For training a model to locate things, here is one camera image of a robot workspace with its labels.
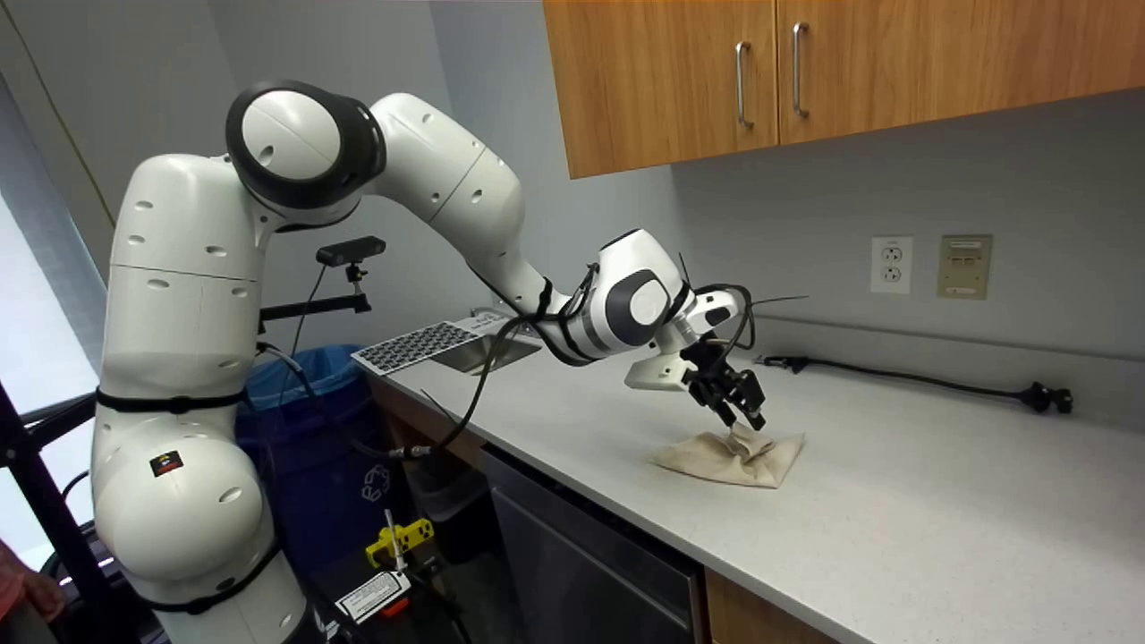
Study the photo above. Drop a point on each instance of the narrow wooden cabinet door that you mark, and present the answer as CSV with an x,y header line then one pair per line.
x,y
665,72

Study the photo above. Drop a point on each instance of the white electrical outlet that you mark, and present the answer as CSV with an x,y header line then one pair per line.
x,y
891,268

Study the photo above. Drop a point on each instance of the wooden sink cabinet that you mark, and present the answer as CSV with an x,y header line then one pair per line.
x,y
414,423

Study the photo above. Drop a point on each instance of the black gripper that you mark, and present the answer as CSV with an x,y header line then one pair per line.
x,y
714,375

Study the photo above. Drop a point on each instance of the yellow clamp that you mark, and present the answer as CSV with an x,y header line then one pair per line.
x,y
399,542

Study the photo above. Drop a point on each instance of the wide wooden cabinet door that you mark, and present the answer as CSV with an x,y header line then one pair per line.
x,y
953,58

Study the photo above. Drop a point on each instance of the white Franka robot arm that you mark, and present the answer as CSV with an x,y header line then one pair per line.
x,y
181,309

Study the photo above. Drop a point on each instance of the steel sink basin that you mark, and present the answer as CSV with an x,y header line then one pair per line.
x,y
495,355

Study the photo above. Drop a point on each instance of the blue recycling bin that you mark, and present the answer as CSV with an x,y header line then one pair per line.
x,y
323,467

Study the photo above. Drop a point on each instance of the wooden base cabinet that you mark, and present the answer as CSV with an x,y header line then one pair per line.
x,y
751,617

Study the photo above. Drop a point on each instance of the black metal stand frame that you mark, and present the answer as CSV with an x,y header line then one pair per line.
x,y
38,477

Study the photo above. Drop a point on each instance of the black exterior camera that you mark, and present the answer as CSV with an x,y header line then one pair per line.
x,y
350,252

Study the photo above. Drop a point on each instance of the dark steel dishwasher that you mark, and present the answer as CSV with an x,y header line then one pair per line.
x,y
583,561

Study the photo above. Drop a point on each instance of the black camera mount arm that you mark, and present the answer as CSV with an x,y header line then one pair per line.
x,y
316,309

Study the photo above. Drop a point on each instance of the beige wall plate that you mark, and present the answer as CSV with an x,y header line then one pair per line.
x,y
965,268

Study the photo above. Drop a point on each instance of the beige stained towel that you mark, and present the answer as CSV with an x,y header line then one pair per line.
x,y
729,461

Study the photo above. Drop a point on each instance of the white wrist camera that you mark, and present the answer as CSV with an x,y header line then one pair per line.
x,y
657,375

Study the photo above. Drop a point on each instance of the white and red device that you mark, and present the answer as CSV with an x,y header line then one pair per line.
x,y
376,591

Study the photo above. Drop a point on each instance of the person forearm red sleeve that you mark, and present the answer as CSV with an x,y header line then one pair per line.
x,y
21,584

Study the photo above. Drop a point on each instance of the chrome faucet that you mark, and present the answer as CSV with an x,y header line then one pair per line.
x,y
490,319

